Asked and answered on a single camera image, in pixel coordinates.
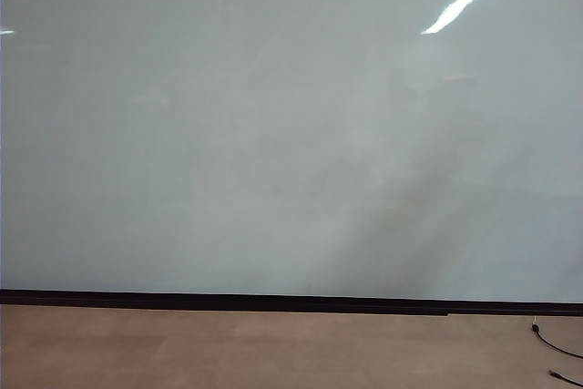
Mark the white whiteboard with black frame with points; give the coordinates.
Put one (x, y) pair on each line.
(228, 111)

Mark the black table edge rail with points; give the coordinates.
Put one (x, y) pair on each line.
(228, 308)

